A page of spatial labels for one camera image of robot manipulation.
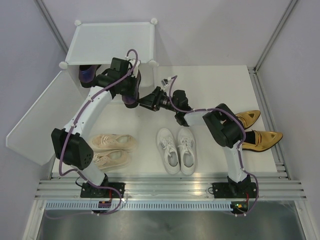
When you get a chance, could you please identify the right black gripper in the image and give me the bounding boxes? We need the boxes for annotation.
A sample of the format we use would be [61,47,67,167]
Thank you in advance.
[137,86,179,113]

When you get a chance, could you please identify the purple loafer shoe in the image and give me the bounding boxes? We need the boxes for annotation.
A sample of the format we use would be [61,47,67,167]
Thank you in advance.
[122,71,141,109]
[78,64,101,88]

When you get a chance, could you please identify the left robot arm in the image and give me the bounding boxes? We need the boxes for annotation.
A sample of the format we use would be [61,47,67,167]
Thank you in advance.
[51,57,141,199]

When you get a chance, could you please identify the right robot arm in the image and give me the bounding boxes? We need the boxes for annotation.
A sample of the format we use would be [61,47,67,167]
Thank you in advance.
[138,86,259,200]

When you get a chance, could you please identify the white plastic shoe cabinet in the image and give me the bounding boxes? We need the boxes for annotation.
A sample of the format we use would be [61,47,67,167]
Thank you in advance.
[59,18,159,88]

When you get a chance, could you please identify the white cabinet door panel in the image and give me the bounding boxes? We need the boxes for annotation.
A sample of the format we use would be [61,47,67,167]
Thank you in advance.
[6,70,84,166]

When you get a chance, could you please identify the upper gold pointed shoe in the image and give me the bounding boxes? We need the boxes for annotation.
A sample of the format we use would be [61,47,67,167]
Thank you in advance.
[235,110,261,130]

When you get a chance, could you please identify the gold pointed shoe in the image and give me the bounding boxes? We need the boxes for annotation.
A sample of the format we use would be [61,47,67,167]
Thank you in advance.
[242,130,283,153]
[235,110,261,130]

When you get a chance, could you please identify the lower gold pointed shoe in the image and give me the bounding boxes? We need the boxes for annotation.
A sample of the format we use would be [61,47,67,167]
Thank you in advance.
[242,130,283,153]

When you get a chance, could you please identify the left white sneaker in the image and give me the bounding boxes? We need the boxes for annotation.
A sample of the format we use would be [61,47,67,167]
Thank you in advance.
[156,128,180,175]

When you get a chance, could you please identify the white sneaker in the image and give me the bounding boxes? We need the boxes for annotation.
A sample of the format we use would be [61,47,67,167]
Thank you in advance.
[156,128,180,175]
[177,128,197,176]

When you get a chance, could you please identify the right white sneaker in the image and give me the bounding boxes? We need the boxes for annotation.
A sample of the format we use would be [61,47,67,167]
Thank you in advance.
[177,128,197,176]

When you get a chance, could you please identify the upper beige sneaker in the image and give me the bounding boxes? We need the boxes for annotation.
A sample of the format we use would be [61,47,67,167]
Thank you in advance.
[88,134,138,152]

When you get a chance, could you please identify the beige sneaker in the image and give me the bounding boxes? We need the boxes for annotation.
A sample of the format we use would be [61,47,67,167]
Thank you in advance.
[88,134,138,152]
[92,149,131,172]

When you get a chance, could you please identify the lower beige sneaker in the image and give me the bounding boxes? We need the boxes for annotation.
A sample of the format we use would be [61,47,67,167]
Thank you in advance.
[92,149,131,172]

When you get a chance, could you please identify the left aluminium frame post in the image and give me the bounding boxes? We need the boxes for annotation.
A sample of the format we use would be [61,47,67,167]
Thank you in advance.
[33,0,69,54]

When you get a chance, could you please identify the aluminium frame post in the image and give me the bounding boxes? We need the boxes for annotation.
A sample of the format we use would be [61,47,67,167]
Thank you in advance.
[33,0,69,54]
[251,0,300,74]

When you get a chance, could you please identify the right aluminium frame post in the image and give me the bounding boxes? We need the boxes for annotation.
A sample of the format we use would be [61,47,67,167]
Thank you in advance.
[251,0,300,74]

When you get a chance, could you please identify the aluminium rail base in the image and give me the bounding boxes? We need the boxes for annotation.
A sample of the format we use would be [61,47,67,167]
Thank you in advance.
[35,163,307,201]

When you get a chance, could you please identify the white slotted cable duct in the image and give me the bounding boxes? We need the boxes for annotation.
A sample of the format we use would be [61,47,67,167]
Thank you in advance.
[45,200,233,211]

